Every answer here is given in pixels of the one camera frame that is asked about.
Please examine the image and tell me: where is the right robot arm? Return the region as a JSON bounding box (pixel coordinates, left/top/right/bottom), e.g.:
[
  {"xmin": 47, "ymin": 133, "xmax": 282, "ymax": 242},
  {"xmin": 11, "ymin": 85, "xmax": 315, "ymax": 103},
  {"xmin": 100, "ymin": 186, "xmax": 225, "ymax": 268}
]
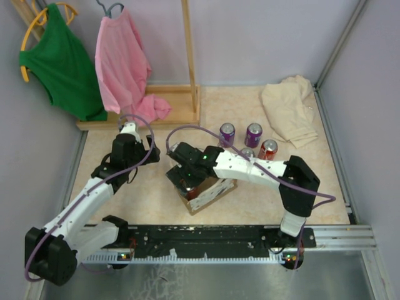
[{"xmin": 166, "ymin": 142, "xmax": 320, "ymax": 248}]

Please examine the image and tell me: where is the red Coca-Cola can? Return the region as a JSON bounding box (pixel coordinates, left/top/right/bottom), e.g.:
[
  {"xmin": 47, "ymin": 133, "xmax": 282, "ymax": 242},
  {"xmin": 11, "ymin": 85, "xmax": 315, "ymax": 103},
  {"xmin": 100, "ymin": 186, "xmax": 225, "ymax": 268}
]
[{"xmin": 258, "ymin": 139, "xmax": 278, "ymax": 161}]

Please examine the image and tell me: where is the brown canvas bag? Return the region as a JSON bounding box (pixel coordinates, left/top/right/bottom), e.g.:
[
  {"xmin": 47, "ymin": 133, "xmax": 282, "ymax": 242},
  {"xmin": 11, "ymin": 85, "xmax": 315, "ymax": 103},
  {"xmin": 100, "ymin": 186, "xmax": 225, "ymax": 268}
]
[{"xmin": 166, "ymin": 174, "xmax": 238, "ymax": 216}]

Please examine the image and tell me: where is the beige folded cloth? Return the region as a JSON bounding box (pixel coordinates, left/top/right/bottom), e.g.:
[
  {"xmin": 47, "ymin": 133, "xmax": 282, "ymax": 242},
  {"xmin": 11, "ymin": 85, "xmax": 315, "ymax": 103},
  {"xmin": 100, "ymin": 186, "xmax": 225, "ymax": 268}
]
[{"xmin": 261, "ymin": 75, "xmax": 318, "ymax": 148}]

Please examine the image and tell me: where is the wooden clothes rack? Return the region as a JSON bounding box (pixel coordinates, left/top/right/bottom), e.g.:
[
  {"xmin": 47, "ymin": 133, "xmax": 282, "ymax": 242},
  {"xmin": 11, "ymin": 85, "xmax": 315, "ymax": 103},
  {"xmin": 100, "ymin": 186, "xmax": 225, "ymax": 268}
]
[{"xmin": 11, "ymin": 1, "xmax": 201, "ymax": 129}]

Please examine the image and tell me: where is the purple soda can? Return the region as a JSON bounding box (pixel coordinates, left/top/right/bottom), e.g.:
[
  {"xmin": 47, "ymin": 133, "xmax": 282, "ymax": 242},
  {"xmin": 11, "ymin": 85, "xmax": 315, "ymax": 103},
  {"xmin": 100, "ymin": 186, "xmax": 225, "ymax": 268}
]
[
  {"xmin": 219, "ymin": 122, "xmax": 236, "ymax": 148},
  {"xmin": 241, "ymin": 147, "xmax": 256, "ymax": 158}
]

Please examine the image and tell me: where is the silver-top can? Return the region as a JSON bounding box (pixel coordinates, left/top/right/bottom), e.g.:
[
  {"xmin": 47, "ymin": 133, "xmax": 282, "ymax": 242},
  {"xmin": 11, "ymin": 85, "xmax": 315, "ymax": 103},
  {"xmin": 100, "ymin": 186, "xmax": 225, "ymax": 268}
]
[{"xmin": 185, "ymin": 187, "xmax": 200, "ymax": 201}]

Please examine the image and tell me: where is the green tank top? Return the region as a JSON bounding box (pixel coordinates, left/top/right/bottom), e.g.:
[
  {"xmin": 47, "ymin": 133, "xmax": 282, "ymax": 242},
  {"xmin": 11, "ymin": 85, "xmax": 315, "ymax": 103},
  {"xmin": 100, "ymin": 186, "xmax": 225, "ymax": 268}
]
[{"xmin": 19, "ymin": 3, "xmax": 108, "ymax": 121}]

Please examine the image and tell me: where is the aluminium frame rail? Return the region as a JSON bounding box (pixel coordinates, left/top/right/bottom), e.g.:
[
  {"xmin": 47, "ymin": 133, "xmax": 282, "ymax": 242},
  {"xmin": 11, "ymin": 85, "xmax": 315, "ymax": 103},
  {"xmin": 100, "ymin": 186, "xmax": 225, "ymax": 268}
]
[{"xmin": 82, "ymin": 225, "xmax": 376, "ymax": 266}]

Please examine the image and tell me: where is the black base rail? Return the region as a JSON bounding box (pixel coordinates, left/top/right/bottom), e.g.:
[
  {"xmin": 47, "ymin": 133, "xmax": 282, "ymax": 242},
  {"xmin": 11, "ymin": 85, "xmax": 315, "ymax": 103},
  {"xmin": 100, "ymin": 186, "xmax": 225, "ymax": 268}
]
[{"xmin": 102, "ymin": 223, "xmax": 316, "ymax": 269}]

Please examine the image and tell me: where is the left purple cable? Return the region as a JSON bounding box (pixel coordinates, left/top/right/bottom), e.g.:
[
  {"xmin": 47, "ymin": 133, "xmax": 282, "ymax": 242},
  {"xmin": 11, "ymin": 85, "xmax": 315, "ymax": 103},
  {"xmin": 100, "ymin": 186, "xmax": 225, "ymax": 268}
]
[{"xmin": 24, "ymin": 114, "xmax": 156, "ymax": 284}]

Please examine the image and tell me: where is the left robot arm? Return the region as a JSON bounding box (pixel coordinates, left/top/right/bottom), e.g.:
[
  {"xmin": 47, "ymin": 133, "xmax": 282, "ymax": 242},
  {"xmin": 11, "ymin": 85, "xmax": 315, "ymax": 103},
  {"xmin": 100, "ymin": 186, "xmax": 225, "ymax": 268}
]
[{"xmin": 24, "ymin": 129, "xmax": 160, "ymax": 286}]

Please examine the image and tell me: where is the pink t-shirt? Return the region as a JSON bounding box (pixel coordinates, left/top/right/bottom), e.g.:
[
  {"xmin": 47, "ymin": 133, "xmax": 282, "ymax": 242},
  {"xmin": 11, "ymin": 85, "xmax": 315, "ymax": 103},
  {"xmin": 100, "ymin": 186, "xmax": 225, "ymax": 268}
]
[{"xmin": 95, "ymin": 8, "xmax": 172, "ymax": 123}]

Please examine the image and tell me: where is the purple cable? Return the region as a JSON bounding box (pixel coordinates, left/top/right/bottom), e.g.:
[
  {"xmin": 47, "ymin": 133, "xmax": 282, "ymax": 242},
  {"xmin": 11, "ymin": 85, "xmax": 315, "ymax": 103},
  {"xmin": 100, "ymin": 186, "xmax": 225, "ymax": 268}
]
[
  {"xmin": 24, "ymin": 114, "xmax": 156, "ymax": 284},
  {"xmin": 165, "ymin": 124, "xmax": 337, "ymax": 273}
]

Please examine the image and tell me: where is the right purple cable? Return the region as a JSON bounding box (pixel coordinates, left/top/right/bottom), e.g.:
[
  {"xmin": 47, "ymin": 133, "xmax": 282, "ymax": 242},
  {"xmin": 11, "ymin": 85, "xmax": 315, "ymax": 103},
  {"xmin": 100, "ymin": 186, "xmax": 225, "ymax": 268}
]
[{"xmin": 165, "ymin": 124, "xmax": 337, "ymax": 273}]

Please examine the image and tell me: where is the purple Fanta can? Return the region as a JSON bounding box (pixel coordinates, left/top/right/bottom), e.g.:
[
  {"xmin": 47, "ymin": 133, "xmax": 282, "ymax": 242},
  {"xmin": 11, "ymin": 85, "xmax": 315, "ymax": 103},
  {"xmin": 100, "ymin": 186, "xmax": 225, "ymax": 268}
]
[{"xmin": 244, "ymin": 122, "xmax": 263, "ymax": 148}]

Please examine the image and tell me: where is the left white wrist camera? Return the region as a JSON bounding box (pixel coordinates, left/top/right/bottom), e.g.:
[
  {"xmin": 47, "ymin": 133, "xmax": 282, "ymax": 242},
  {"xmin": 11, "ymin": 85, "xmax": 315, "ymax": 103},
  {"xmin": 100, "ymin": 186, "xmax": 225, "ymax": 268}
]
[{"xmin": 119, "ymin": 121, "xmax": 142, "ymax": 143}]

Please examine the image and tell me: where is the grey clothes hanger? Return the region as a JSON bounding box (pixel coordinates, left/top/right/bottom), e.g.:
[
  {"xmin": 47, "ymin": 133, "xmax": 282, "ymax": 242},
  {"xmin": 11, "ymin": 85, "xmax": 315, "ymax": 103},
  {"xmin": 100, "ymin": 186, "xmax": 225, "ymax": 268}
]
[{"xmin": 96, "ymin": 0, "xmax": 124, "ymax": 18}]

